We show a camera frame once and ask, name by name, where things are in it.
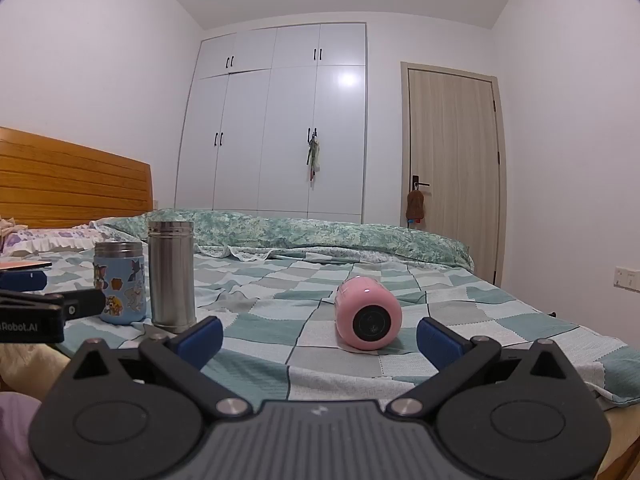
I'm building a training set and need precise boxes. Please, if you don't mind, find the wooden bed frame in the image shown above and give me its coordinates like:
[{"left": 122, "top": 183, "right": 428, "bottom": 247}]
[{"left": 601, "top": 399, "right": 640, "bottom": 480}]

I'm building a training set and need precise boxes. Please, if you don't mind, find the orange flat phone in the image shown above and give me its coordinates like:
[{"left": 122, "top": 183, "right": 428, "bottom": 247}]
[{"left": 0, "top": 259, "right": 53, "bottom": 272}]

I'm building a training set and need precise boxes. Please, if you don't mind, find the purple floral pillow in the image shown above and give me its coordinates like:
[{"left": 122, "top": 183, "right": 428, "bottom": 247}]
[{"left": 0, "top": 224, "right": 119, "bottom": 257}]

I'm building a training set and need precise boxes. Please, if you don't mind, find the pink bottle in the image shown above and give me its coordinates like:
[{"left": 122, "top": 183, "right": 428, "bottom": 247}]
[{"left": 334, "top": 276, "right": 404, "bottom": 352}]

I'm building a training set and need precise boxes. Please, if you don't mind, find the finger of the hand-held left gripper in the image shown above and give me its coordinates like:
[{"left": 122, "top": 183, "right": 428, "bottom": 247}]
[
  {"left": 0, "top": 269, "right": 49, "bottom": 292},
  {"left": 50, "top": 288, "right": 107, "bottom": 320}
]

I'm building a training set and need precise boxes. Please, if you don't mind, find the light wooden door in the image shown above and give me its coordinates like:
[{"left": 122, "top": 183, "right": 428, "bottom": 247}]
[{"left": 400, "top": 61, "right": 508, "bottom": 289}]

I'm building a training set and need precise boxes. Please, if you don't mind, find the green checked bedsheet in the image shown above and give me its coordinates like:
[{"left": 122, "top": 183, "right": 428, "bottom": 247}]
[{"left": 0, "top": 246, "right": 640, "bottom": 407}]

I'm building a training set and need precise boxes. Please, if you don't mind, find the cream blanket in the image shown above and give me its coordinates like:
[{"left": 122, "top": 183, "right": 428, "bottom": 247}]
[{"left": 0, "top": 342, "right": 77, "bottom": 402}]

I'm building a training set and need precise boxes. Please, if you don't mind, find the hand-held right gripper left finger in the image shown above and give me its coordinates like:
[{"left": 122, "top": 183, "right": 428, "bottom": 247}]
[{"left": 52, "top": 316, "right": 255, "bottom": 417}]

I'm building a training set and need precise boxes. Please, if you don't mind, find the blue cartoon sticker cup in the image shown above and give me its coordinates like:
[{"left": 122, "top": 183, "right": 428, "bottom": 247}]
[{"left": 93, "top": 241, "right": 148, "bottom": 325}]

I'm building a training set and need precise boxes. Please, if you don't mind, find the stainless steel thermos cup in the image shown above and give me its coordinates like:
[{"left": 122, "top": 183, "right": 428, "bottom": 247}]
[{"left": 146, "top": 220, "right": 197, "bottom": 334}]

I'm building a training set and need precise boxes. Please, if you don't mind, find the brown hanging pouch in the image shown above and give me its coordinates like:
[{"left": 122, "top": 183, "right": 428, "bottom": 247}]
[{"left": 404, "top": 187, "right": 426, "bottom": 231}]

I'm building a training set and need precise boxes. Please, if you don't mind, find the green floral quilt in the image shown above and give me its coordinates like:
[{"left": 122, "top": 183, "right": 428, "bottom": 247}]
[{"left": 101, "top": 208, "right": 474, "bottom": 268}]

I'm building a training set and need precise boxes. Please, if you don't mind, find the wooden bed headboard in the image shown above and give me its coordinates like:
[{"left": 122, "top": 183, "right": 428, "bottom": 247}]
[{"left": 0, "top": 126, "right": 154, "bottom": 229}]

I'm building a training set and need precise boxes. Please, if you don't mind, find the white wardrobe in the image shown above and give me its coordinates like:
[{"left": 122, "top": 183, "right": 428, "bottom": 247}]
[{"left": 174, "top": 22, "right": 368, "bottom": 225}]

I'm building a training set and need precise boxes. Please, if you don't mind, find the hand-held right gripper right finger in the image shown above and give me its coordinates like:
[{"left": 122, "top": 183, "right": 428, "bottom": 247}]
[{"left": 387, "top": 317, "right": 586, "bottom": 417}]

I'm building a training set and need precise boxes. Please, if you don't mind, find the purple cloth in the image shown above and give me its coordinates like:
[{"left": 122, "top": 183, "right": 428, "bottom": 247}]
[{"left": 0, "top": 392, "right": 44, "bottom": 480}]

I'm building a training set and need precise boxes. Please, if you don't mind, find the white wall socket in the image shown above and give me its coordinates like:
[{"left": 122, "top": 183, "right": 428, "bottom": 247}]
[{"left": 613, "top": 265, "right": 640, "bottom": 292}]

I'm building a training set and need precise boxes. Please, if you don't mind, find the green hanging ornament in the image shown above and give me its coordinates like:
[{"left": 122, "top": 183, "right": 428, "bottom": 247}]
[{"left": 304, "top": 129, "right": 322, "bottom": 182}]

